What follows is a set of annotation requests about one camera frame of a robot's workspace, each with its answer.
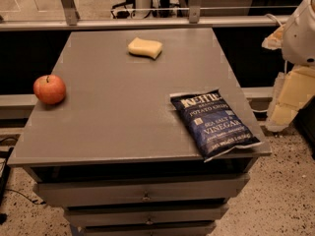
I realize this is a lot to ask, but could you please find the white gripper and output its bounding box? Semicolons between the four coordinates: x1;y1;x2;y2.
262;0;315;132

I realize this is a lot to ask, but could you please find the blue kettle chip bag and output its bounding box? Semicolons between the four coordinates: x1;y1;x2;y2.
170;88;262;162

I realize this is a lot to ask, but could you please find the yellow sponge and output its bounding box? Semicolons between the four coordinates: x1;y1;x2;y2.
128;37;162;59

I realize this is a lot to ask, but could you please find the black office chair base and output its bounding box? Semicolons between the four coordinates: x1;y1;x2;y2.
110;0;135;19

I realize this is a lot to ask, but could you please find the grey drawer cabinet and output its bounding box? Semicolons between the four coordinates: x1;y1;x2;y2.
7;28;273;236

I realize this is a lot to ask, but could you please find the red apple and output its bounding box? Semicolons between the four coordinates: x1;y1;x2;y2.
33;75;66;105

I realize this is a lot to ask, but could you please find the middle grey drawer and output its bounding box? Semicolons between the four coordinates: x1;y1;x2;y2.
64;203;228;227

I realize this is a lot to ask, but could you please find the grey drawer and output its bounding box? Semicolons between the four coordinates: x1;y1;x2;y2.
33;174;250;207
82;221;216;236
64;203;228;227

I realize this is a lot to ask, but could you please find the bottom grey drawer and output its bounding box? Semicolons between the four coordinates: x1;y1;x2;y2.
82;221;216;236

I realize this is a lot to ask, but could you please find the top grey drawer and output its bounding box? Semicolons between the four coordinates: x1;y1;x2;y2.
33;174;250;207

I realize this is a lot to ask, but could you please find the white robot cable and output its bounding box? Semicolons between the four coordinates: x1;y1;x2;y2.
265;13;284;28

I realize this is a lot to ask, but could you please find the grey metal rail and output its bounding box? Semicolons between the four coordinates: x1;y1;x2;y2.
0;15;288;31

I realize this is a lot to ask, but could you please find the black floor cable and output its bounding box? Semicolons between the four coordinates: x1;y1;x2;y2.
4;188;46;206

